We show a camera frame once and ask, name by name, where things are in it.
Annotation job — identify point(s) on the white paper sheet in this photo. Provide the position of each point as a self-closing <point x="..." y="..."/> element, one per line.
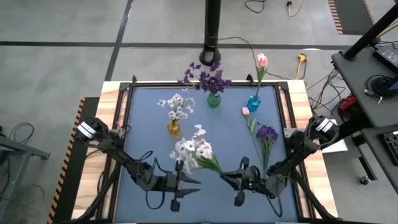
<point x="337" y="147"/>

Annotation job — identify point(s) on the black metal table frame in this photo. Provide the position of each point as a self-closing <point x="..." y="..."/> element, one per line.
<point x="155" y="84"/>

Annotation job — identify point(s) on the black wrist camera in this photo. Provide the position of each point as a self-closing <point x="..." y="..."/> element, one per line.
<point x="239" y="199"/>
<point x="175" y="206"/>

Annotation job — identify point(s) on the green glass vase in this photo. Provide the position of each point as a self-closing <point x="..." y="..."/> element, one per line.
<point x="214" y="101"/>

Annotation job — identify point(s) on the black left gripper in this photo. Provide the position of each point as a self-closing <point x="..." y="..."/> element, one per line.
<point x="168" y="183"/>

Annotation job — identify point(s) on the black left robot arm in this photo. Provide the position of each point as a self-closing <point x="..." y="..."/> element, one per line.
<point x="118" y="152"/>

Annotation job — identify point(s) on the dark hazard-striped floor mat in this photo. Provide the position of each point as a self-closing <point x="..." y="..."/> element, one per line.
<point x="351" y="15"/>

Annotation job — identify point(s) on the grey side desk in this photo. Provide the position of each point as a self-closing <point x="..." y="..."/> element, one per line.
<point x="351" y="71"/>

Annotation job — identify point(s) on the black slanted stand pole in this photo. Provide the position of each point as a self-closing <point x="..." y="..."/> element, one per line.
<point x="370" y="34"/>

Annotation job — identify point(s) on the black caster wheel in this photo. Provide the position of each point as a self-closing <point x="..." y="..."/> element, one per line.
<point x="365" y="180"/>

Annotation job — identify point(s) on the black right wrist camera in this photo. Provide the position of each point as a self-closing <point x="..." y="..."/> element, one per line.
<point x="239" y="199"/>

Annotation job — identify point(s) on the grey metal side table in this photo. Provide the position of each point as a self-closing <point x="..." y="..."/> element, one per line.
<point x="25" y="148"/>

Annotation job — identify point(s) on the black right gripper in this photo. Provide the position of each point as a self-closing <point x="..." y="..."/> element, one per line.
<point x="252" y="180"/>

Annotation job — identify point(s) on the blue glass vase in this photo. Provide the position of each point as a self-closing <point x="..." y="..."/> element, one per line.
<point x="253" y="105"/>

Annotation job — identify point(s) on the black keyboard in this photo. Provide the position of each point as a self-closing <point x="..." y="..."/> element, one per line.
<point x="390" y="146"/>

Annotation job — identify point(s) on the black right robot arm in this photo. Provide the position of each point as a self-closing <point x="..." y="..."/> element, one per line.
<point x="298" y="149"/>

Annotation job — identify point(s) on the black upright camera pole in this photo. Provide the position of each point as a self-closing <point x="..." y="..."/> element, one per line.
<point x="212" y="25"/>

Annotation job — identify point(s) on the pale pink artificial tulip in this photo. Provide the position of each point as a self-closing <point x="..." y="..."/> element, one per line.
<point x="260" y="56"/>

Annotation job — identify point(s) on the purple artificial flower bunch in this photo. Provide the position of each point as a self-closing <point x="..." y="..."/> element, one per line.
<point x="214" y="84"/>
<point x="189" y="73"/>
<point x="266" y="133"/>

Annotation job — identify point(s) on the black keypad device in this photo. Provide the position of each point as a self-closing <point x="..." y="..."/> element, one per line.
<point x="387" y="56"/>

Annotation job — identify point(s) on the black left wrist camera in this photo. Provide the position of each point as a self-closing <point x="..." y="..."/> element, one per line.
<point x="175" y="206"/>

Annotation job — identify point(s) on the red box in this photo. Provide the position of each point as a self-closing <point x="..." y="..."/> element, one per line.
<point x="348" y="102"/>

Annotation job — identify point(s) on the blue table mat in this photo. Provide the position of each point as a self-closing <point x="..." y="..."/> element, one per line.
<point x="217" y="202"/>

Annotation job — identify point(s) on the black hazard-striped base plate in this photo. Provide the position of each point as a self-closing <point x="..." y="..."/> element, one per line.
<point x="74" y="186"/>

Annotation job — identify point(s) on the amber glass vase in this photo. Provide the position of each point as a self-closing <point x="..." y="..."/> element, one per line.
<point x="174" y="130"/>

